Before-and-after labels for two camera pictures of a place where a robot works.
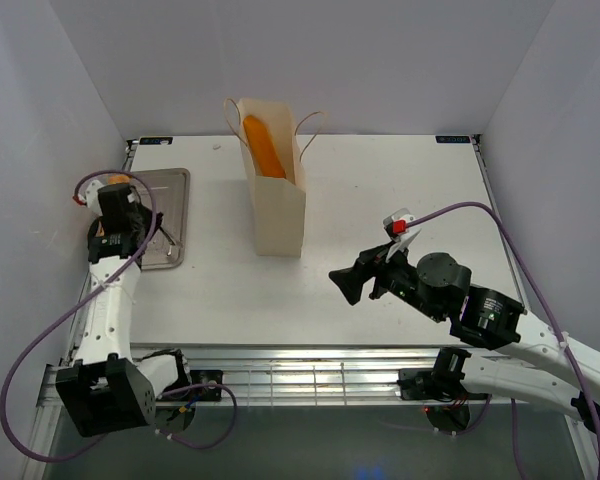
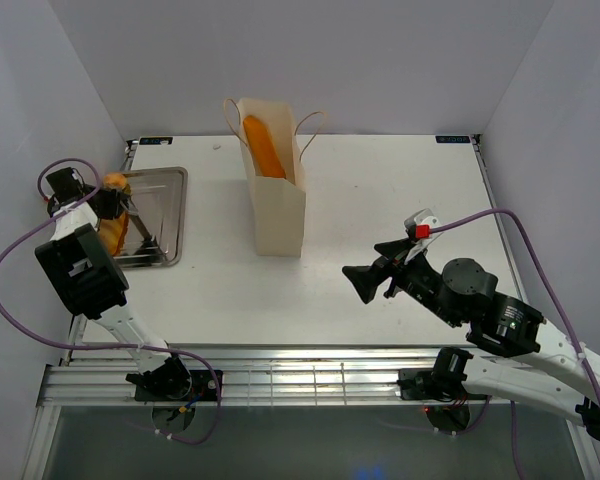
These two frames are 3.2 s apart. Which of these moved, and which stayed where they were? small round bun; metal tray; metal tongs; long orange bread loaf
Moved: metal tongs
Stayed: small round bun; long orange bread loaf; metal tray
